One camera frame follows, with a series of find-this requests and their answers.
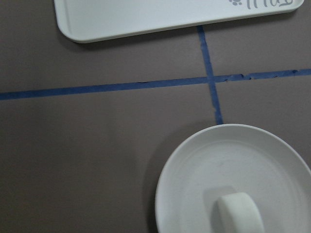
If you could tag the cream bear tray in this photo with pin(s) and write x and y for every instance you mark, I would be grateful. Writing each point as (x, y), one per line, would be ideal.
(87, 21)

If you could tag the white round plate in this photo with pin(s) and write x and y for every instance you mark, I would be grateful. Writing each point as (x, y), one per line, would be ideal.
(227, 159)

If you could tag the white bun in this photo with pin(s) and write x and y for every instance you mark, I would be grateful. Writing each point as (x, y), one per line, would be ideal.
(239, 214)

